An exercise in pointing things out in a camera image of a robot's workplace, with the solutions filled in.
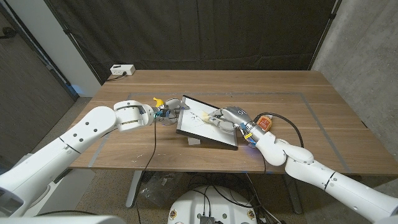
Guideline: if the black door handle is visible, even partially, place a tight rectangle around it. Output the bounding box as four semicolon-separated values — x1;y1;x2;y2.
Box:
0;26;19;40

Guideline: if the small black-framed whiteboard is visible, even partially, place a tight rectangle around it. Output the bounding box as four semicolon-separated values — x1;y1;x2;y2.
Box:
175;95;239;151

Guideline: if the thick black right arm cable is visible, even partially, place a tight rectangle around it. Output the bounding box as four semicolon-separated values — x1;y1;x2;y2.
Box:
253;111;305;149

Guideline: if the black backdrop stand pole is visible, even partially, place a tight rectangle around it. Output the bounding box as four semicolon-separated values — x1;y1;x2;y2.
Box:
307;0;343;71
43;0;104;85

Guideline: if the pale yellow sponge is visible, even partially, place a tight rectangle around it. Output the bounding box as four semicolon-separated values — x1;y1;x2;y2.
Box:
200;111;215;123

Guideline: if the black power strip cord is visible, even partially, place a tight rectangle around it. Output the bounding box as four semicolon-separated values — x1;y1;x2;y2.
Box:
105;72;127;82

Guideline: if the black backdrop curtain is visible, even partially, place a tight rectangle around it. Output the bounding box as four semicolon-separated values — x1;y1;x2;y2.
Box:
43;0;343;84

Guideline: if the white power strip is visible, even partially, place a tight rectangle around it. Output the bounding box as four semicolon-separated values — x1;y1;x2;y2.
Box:
109;63;136;76

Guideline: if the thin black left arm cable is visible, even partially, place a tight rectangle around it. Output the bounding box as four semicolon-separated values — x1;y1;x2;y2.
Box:
135;119;158;224

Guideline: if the clear plastic bag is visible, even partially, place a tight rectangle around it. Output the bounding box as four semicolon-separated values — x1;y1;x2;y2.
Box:
138;172;185;208

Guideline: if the grey table leg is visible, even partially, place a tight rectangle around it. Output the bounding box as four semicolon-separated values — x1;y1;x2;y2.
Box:
126;170;144;208
282;173;303;215

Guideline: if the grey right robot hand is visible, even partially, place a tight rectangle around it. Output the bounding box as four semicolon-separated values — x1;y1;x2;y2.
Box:
207;106;259;138

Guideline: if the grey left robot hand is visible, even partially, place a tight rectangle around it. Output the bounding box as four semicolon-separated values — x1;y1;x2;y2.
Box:
154;98;190;126

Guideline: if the white robot torso base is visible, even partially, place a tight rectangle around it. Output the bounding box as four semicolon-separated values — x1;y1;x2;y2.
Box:
167;185;258;224

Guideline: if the orange plastic bottle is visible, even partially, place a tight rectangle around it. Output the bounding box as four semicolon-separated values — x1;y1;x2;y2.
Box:
256;114;274;132

